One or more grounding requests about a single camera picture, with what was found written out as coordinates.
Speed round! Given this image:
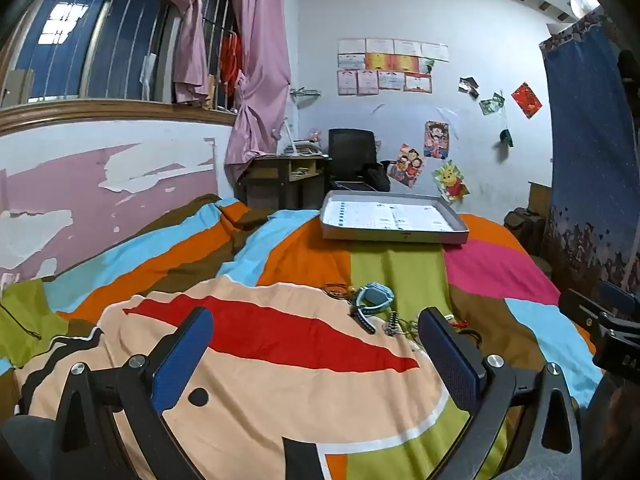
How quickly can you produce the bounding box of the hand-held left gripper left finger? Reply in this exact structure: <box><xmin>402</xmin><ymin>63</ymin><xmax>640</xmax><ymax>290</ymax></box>
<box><xmin>52</xmin><ymin>306</ymin><xmax>216</xmax><ymax>480</ymax></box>

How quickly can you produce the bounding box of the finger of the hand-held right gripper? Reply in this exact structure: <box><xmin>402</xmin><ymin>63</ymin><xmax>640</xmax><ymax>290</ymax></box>
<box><xmin>558</xmin><ymin>288</ymin><xmax>617</xmax><ymax>342</ymax></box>
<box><xmin>597</xmin><ymin>281</ymin><xmax>640</xmax><ymax>314</ymax></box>

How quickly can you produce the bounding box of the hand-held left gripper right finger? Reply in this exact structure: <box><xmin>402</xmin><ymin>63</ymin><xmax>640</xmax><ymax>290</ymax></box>
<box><xmin>417</xmin><ymin>306</ymin><xmax>583</xmax><ymax>480</ymax></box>

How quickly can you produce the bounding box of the blue wristwatch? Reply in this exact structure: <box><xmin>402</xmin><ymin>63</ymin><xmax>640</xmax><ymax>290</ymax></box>
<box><xmin>349</xmin><ymin>282</ymin><xmax>396</xmax><ymax>336</ymax></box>

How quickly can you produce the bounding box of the red cord beaded bracelet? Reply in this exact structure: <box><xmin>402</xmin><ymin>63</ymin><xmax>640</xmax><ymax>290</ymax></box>
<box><xmin>321</xmin><ymin>283</ymin><xmax>359</xmax><ymax>307</ymax></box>

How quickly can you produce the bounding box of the white cardboard tray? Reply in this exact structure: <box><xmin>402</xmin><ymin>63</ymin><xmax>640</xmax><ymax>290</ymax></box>
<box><xmin>320</xmin><ymin>190</ymin><xmax>471</xmax><ymax>246</ymax></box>

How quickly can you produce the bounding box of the dark clothing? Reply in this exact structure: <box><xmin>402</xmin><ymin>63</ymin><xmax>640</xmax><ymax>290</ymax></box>
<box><xmin>582</xmin><ymin>374</ymin><xmax>640</xmax><ymax>480</ymax></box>

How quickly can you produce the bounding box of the brown bag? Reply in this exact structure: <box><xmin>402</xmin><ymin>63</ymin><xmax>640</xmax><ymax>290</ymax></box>
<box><xmin>503</xmin><ymin>207</ymin><xmax>549</xmax><ymax>256</ymax></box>

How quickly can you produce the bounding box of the colourful striped blanket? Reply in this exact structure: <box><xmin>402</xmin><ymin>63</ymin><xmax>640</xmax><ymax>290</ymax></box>
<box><xmin>0</xmin><ymin>192</ymin><xmax>601</xmax><ymax>480</ymax></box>

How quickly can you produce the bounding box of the wooden cabinet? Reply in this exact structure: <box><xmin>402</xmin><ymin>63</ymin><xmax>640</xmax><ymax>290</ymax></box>
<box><xmin>528</xmin><ymin>181</ymin><xmax>554</xmax><ymax>216</ymax></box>

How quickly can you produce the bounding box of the blue patterned curtain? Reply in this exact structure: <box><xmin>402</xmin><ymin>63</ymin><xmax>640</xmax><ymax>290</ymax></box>
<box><xmin>538</xmin><ymin>9</ymin><xmax>640</xmax><ymax>293</ymax></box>

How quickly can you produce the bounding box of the black bag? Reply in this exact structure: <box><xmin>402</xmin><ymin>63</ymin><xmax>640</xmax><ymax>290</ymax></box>
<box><xmin>362</xmin><ymin>159</ymin><xmax>392</xmax><ymax>192</ymax></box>

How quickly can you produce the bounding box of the wooden desk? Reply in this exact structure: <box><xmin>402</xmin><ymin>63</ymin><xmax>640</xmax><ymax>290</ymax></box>
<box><xmin>237</xmin><ymin>152</ymin><xmax>332</xmax><ymax>211</ymax></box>

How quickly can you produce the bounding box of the red paper square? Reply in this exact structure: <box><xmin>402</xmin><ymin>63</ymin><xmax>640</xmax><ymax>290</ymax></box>
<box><xmin>510</xmin><ymin>82</ymin><xmax>544</xmax><ymax>119</ymax></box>

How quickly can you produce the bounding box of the black office chair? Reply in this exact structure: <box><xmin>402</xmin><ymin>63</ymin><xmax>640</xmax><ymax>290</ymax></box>
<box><xmin>327</xmin><ymin>128</ymin><xmax>392</xmax><ymax>194</ymax></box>

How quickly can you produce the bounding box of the stack of books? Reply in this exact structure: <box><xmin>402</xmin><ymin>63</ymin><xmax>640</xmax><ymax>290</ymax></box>
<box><xmin>284</xmin><ymin>138</ymin><xmax>329</xmax><ymax>157</ymax></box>

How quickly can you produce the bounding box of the white desk lamp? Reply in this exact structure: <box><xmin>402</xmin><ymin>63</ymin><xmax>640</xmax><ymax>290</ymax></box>
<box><xmin>272</xmin><ymin>118</ymin><xmax>297</xmax><ymax>154</ymax></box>

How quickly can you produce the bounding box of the wooden window sill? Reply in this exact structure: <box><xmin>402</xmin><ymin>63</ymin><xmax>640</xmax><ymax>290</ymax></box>
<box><xmin>0</xmin><ymin>99</ymin><xmax>239</xmax><ymax>137</ymax></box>

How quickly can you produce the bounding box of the white hanging cloth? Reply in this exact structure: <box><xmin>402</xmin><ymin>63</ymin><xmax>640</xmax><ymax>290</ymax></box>
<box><xmin>141</xmin><ymin>53</ymin><xmax>156</xmax><ymax>101</ymax></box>

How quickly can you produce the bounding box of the red hanging cloth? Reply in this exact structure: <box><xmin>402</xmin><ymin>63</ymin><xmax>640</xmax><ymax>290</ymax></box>
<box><xmin>219</xmin><ymin>34</ymin><xmax>244</xmax><ymax>97</ymax></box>

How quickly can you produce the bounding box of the pink curtain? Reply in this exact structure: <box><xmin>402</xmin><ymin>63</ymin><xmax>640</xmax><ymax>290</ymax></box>
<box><xmin>224</xmin><ymin>0</ymin><xmax>292</xmax><ymax>183</ymax></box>
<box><xmin>149</xmin><ymin>0</ymin><xmax>212</xmax><ymax>109</ymax></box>

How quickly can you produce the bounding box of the barred window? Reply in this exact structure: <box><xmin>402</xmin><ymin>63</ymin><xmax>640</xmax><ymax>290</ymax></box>
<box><xmin>0</xmin><ymin>0</ymin><xmax>242</xmax><ymax>116</ymax></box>

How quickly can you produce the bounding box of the black cord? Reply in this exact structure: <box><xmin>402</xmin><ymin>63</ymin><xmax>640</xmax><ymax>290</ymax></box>
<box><xmin>0</xmin><ymin>304</ymin><xmax>44</xmax><ymax>342</ymax></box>

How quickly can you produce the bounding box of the yellow bear wall poster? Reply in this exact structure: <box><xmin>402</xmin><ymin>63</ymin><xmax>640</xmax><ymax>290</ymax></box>
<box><xmin>432</xmin><ymin>159</ymin><xmax>471</xmax><ymax>204</ymax></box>

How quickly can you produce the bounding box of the cartoon family wall poster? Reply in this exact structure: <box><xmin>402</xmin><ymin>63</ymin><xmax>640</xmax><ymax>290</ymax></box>
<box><xmin>385</xmin><ymin>143</ymin><xmax>425</xmax><ymax>185</ymax></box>

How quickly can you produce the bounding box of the cartoon fighter wall poster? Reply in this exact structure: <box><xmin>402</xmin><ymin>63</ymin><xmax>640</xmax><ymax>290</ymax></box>
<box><xmin>423</xmin><ymin>120</ymin><xmax>450</xmax><ymax>160</ymax></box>

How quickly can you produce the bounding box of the green wall photo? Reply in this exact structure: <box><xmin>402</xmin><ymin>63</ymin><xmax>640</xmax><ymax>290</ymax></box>
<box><xmin>478</xmin><ymin>92</ymin><xmax>506</xmax><ymax>116</ymax></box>

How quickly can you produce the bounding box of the group of wall certificates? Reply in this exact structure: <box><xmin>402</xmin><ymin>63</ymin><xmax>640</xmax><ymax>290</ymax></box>
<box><xmin>337</xmin><ymin>37</ymin><xmax>450</xmax><ymax>97</ymax></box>

